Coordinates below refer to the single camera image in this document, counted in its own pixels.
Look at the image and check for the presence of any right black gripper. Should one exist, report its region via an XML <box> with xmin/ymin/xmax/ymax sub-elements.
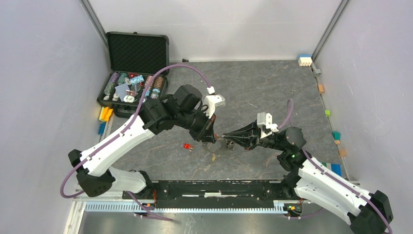
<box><xmin>223</xmin><ymin>119</ymin><xmax>287</xmax><ymax>151</ymax></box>

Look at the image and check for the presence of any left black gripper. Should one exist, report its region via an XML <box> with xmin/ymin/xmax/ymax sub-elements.
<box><xmin>176</xmin><ymin>106</ymin><xmax>217</xmax><ymax>143</ymax></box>

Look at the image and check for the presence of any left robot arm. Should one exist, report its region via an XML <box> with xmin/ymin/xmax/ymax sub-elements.
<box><xmin>68</xmin><ymin>85</ymin><xmax>225</xmax><ymax>199</ymax></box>

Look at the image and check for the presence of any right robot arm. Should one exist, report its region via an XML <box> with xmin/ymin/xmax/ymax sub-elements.
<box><xmin>223</xmin><ymin>122</ymin><xmax>394</xmax><ymax>234</ymax></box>

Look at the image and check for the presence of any small red tag key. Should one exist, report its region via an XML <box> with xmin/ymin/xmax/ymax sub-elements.
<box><xmin>183</xmin><ymin>143</ymin><xmax>194</xmax><ymax>152</ymax></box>

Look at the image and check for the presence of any orange wooden cube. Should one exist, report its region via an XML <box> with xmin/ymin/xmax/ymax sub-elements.
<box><xmin>318</xmin><ymin>84</ymin><xmax>325</xmax><ymax>95</ymax></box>

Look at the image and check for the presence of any teal cube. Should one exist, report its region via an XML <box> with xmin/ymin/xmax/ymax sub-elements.
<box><xmin>332</xmin><ymin>131</ymin><xmax>341</xmax><ymax>140</ymax></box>

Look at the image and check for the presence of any blue green lego stack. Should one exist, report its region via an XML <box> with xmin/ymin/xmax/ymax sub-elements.
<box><xmin>321</xmin><ymin>162</ymin><xmax>342</xmax><ymax>176</ymax></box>

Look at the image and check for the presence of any grey block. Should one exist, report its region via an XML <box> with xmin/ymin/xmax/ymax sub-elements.
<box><xmin>311</xmin><ymin>63</ymin><xmax>322</xmax><ymax>78</ymax></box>

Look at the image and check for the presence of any white blue toy block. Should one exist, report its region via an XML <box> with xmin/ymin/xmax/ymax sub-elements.
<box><xmin>298</xmin><ymin>54</ymin><xmax>313</xmax><ymax>66</ymax></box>

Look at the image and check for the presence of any tan wooden cube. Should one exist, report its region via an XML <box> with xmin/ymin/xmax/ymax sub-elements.
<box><xmin>338</xmin><ymin>149</ymin><xmax>347</xmax><ymax>158</ymax></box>

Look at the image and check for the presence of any yellow orange toy block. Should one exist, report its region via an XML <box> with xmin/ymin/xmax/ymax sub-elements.
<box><xmin>98</xmin><ymin>107</ymin><xmax>113</xmax><ymax>122</ymax></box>

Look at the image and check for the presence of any black poker chip case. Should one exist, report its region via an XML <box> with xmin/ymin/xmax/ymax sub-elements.
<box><xmin>97</xmin><ymin>32</ymin><xmax>169</xmax><ymax>118</ymax></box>

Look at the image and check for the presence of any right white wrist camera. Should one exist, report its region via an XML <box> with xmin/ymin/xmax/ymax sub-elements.
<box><xmin>257</xmin><ymin>112</ymin><xmax>279</xmax><ymax>139</ymax></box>

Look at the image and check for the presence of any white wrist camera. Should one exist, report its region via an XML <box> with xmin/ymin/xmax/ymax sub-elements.
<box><xmin>203</xmin><ymin>86</ymin><xmax>225</xmax><ymax>118</ymax></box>
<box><xmin>257</xmin><ymin>112</ymin><xmax>279</xmax><ymax>139</ymax></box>

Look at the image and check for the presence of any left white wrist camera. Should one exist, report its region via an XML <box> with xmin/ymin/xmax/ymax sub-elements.
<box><xmin>203</xmin><ymin>86</ymin><xmax>225</xmax><ymax>118</ymax></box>

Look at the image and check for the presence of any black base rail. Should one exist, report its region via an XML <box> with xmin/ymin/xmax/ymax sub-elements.
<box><xmin>134</xmin><ymin>180</ymin><xmax>301</xmax><ymax>209</ymax></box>

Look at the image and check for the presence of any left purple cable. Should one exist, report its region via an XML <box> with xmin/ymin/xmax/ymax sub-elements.
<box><xmin>59</xmin><ymin>63</ymin><xmax>214</xmax><ymax>222</ymax></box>

